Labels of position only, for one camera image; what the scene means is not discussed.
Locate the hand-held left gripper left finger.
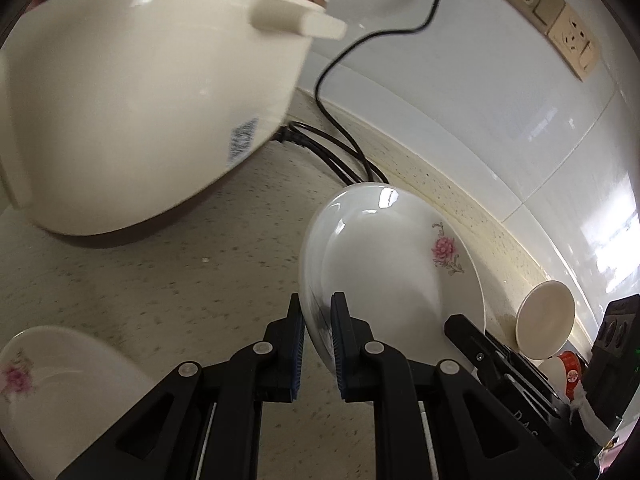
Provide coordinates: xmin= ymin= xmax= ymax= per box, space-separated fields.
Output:
xmin=55 ymin=292 xmax=307 ymax=480

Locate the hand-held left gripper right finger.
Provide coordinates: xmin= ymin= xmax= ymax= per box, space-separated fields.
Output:
xmin=330 ymin=291 xmax=576 ymax=480

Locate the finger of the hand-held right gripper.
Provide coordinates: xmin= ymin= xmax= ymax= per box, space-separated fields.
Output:
xmin=444 ymin=313 xmax=581 ymax=471

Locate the red and white bowl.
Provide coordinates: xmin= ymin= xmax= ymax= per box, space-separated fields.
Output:
xmin=540 ymin=351 xmax=586 ymax=401

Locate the white pink flower plate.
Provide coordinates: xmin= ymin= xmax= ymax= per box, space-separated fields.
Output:
xmin=298 ymin=183 xmax=487 ymax=376

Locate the large pink flower plate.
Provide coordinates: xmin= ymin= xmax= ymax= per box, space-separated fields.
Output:
xmin=0 ymin=325 xmax=161 ymax=480

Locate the white rice cooker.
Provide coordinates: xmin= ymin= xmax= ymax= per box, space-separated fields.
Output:
xmin=0 ymin=0 xmax=421 ymax=238

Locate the black power cable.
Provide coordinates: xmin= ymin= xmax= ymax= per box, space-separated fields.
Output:
xmin=276 ymin=0 xmax=463 ymax=186

